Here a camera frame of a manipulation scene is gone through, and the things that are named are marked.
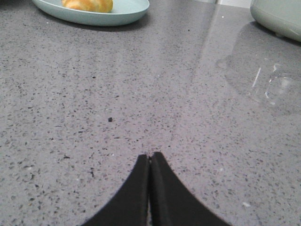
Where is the light green plate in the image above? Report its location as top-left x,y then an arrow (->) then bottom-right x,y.
33,0 -> 150,26

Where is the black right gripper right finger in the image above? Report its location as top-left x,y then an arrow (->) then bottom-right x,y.
150,152 -> 228,226

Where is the golden croissant bread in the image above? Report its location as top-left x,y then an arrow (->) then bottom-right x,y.
62,0 -> 113,13

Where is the white toaster oven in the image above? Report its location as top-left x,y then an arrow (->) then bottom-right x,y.
250,0 -> 301,42

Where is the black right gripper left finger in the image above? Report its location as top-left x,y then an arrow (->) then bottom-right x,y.
83,154 -> 150,226

